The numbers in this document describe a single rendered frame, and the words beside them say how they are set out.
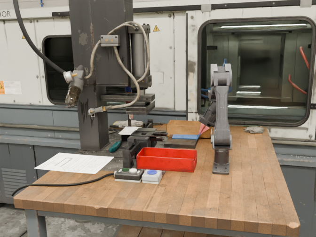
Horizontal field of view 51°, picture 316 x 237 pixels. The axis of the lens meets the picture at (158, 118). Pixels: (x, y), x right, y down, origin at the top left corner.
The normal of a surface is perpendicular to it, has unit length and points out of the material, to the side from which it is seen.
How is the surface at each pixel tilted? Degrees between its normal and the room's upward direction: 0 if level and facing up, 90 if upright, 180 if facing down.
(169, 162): 90
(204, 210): 0
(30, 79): 90
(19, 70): 90
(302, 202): 90
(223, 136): 69
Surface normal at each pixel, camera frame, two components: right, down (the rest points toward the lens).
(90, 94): -0.22, 0.24
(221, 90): -0.11, -0.12
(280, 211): -0.02, -0.97
